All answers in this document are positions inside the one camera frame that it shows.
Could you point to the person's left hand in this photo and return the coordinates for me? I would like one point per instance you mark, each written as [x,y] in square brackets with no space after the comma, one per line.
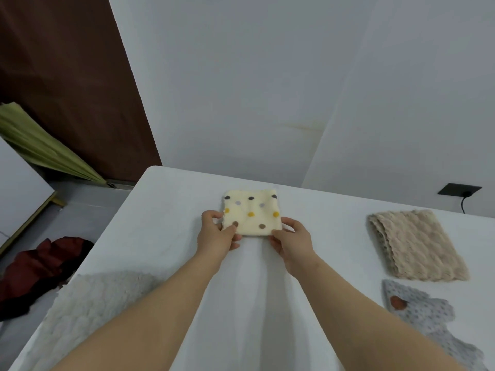
[212,239]

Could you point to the person's right hand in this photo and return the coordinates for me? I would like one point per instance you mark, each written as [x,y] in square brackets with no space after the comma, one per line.
[296,247]

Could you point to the yellow polka dot cloth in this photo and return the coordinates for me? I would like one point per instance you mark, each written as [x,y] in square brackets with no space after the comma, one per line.
[251,206]

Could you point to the beige textured towel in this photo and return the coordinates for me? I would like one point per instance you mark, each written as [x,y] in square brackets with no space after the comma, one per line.
[417,247]

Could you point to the grey fluffy towel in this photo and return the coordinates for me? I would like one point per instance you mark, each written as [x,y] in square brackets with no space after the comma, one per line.
[85,305]

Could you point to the grey floral cloth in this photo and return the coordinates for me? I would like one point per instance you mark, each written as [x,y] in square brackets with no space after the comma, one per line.
[425,312]

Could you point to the person's right forearm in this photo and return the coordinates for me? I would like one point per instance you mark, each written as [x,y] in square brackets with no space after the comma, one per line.
[367,328]

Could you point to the person's left forearm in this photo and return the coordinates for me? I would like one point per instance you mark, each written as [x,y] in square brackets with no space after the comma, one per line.
[147,324]

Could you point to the white marble table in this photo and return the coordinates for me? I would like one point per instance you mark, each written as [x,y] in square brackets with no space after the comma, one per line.
[174,212]

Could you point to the dark red cloth on floor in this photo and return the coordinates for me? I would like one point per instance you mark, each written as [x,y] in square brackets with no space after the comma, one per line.
[38,270]

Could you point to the green folded umbrella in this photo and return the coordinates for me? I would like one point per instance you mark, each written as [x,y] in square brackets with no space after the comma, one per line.
[42,148]

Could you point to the white cabinet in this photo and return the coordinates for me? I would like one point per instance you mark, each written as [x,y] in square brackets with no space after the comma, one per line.
[19,193]

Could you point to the dark brown wooden door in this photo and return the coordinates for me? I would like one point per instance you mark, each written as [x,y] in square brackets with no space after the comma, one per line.
[77,73]

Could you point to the black wall socket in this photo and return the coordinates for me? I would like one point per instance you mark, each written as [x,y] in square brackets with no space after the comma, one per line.
[456,189]

